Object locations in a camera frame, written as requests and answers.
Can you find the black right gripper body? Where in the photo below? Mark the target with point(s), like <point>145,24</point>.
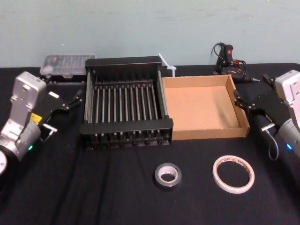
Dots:
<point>272,105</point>

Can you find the roll of white tape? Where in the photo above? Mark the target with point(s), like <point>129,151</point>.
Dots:
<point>234,190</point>

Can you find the roll of silver tape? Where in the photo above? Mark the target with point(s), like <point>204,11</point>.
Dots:
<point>157,180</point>

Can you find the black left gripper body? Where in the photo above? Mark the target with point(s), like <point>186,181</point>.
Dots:
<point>50,105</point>

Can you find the clear plastic case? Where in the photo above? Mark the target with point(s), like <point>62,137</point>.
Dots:
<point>68,63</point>

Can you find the black rack with steel bars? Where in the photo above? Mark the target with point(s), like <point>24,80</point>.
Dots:
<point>126,127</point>

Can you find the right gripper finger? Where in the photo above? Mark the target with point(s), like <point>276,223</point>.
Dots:
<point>268,80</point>
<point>245,104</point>

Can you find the black table cloth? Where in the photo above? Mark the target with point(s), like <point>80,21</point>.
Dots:
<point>93,187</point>

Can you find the shallow brown cardboard tray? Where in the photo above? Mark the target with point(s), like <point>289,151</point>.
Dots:
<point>201,110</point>

